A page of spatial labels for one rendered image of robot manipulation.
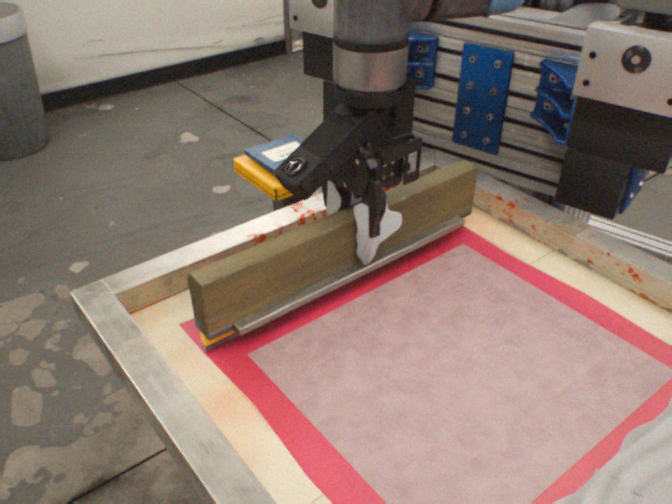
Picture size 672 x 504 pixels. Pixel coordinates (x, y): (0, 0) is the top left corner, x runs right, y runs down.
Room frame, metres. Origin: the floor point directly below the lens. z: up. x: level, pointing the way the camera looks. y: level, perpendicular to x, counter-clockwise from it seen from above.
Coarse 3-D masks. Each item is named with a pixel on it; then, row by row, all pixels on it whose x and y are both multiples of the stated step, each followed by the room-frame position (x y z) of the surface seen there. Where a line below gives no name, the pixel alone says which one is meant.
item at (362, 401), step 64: (192, 320) 0.54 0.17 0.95; (320, 320) 0.54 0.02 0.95; (384, 320) 0.54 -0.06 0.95; (256, 384) 0.44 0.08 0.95; (320, 384) 0.44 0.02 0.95; (384, 384) 0.44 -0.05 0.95; (448, 384) 0.44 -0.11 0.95; (320, 448) 0.37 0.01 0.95; (384, 448) 0.37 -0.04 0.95; (448, 448) 0.37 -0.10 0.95; (512, 448) 0.37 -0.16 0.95
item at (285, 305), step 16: (448, 224) 0.69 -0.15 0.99; (416, 240) 0.65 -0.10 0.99; (432, 240) 0.67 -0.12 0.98; (384, 256) 0.62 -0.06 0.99; (400, 256) 0.63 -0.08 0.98; (352, 272) 0.59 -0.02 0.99; (320, 288) 0.56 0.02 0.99; (336, 288) 0.57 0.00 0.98; (288, 304) 0.53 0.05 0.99; (304, 304) 0.54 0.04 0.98; (240, 320) 0.50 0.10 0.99; (256, 320) 0.50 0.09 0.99; (272, 320) 0.51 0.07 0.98
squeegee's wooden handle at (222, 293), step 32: (416, 192) 0.66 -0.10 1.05; (448, 192) 0.70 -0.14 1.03; (320, 224) 0.59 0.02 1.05; (352, 224) 0.60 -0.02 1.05; (416, 224) 0.66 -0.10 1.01; (256, 256) 0.53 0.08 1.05; (288, 256) 0.54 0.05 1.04; (320, 256) 0.57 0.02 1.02; (352, 256) 0.60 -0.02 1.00; (192, 288) 0.50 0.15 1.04; (224, 288) 0.50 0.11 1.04; (256, 288) 0.52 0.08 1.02; (288, 288) 0.54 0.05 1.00; (224, 320) 0.49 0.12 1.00
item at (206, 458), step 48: (480, 192) 0.79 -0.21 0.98; (240, 240) 0.65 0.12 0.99; (576, 240) 0.66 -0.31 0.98; (96, 288) 0.56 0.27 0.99; (144, 288) 0.57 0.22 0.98; (96, 336) 0.49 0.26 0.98; (144, 336) 0.48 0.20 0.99; (144, 384) 0.41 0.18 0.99; (192, 432) 0.36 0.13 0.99; (192, 480) 0.32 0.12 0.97; (240, 480) 0.31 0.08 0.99
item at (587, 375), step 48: (480, 240) 0.70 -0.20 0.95; (384, 288) 0.60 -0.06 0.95; (432, 288) 0.60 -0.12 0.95; (480, 288) 0.60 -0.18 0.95; (528, 288) 0.60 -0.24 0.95; (432, 336) 0.51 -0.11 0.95; (480, 336) 0.51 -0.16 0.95; (528, 336) 0.51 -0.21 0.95; (576, 336) 0.51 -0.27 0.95; (624, 336) 0.52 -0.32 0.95; (528, 384) 0.44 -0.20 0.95; (576, 384) 0.44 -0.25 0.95; (624, 384) 0.44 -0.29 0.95; (576, 432) 0.38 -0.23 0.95; (624, 432) 0.38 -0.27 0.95
